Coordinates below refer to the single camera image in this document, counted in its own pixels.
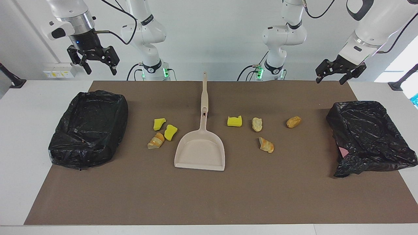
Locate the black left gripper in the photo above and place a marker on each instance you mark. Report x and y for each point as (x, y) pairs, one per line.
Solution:
(347, 65)

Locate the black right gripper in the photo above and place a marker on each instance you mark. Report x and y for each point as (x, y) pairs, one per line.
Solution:
(85, 42)

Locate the brown oval bread roll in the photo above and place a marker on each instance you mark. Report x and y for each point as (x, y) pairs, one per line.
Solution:
(294, 122)

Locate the small yellow sponge chunk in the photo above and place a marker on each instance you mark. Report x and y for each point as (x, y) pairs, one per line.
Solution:
(159, 124)

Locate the pale flaky bread piece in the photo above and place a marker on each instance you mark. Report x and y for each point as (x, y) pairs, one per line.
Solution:
(257, 124)

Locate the cut croissant piece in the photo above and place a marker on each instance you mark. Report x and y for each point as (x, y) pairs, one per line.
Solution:
(266, 145)

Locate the notched yellow sponge piece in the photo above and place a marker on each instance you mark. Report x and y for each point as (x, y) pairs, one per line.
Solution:
(170, 132)

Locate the beige brush black bristles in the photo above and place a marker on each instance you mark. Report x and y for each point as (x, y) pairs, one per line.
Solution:
(205, 96)

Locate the rectangular yellow sponge piece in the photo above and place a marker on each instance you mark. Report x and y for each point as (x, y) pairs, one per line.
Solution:
(234, 121)

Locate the beige plastic dustpan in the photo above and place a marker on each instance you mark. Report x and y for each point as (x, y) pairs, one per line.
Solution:
(200, 153)

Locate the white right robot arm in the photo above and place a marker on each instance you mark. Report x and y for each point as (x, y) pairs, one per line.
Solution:
(143, 32)

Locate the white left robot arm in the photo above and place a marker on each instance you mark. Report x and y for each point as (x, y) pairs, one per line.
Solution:
(284, 36)

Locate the crumpled black trash bag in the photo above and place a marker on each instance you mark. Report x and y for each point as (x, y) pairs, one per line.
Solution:
(369, 137)

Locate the black bag lined trash bin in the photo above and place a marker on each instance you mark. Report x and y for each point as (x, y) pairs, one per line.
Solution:
(88, 130)

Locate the green lit base connector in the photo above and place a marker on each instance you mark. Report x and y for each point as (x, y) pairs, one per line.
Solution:
(166, 70)
(259, 70)

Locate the cyan object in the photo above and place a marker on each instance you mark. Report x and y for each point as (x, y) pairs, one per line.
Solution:
(415, 101)

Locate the brown table mat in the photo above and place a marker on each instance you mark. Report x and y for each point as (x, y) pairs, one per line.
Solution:
(228, 195)

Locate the white wall socket box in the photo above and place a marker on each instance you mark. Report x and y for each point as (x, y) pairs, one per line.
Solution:
(60, 71)

